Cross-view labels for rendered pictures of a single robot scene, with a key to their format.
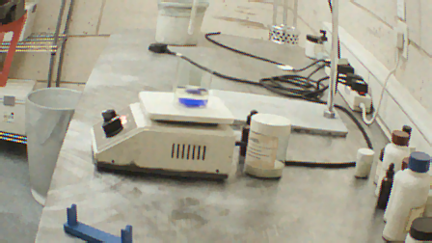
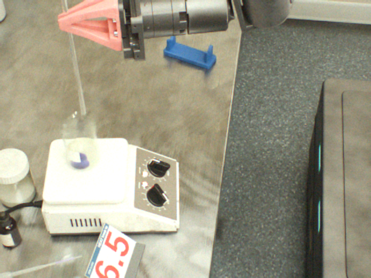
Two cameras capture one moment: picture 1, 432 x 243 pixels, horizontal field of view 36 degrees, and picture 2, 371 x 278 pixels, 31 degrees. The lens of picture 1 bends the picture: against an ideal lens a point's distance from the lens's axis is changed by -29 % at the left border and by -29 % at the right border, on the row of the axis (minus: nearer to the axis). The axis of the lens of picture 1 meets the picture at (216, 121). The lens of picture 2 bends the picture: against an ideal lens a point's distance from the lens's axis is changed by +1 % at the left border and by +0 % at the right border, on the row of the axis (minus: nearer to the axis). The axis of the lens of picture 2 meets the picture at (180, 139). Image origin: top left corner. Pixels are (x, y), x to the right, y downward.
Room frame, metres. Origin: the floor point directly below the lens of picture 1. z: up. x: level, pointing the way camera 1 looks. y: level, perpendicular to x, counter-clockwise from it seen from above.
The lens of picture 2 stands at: (1.80, 0.34, 1.62)
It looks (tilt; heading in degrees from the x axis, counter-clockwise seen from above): 48 degrees down; 194
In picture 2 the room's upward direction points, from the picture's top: 1 degrees counter-clockwise
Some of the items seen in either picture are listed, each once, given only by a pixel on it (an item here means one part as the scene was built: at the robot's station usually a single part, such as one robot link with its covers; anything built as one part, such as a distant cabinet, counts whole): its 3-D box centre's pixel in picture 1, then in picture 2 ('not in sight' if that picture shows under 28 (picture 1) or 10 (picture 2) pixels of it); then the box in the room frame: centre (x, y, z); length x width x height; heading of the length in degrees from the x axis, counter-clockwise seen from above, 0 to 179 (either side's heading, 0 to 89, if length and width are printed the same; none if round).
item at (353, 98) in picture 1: (347, 83); not in sight; (1.92, -0.30, 0.77); 0.40 x 0.06 x 0.04; 5
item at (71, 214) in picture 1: (97, 229); (189, 50); (0.84, 0.12, 0.77); 0.10 x 0.03 x 0.04; 75
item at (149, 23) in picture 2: not in sight; (155, 14); (1.16, 0.15, 1.10); 0.10 x 0.07 x 0.07; 20
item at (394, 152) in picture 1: (394, 165); not in sight; (1.14, -0.30, 0.80); 0.06 x 0.06 x 0.11
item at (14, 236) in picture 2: (251, 132); (6, 226); (1.31, -0.05, 0.78); 0.03 x 0.03 x 0.07
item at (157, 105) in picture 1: (182, 106); (86, 169); (1.22, 0.05, 0.83); 0.12 x 0.12 x 0.01; 14
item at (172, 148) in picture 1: (161, 136); (106, 187); (1.21, 0.07, 0.79); 0.22 x 0.13 x 0.08; 104
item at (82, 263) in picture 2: not in sight; (72, 266); (1.34, 0.06, 0.76); 0.06 x 0.06 x 0.02
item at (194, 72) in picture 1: (193, 81); (80, 142); (1.20, 0.04, 0.87); 0.06 x 0.05 x 0.08; 23
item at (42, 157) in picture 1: (54, 150); not in sight; (2.77, 0.60, 0.21); 0.33 x 0.33 x 0.42
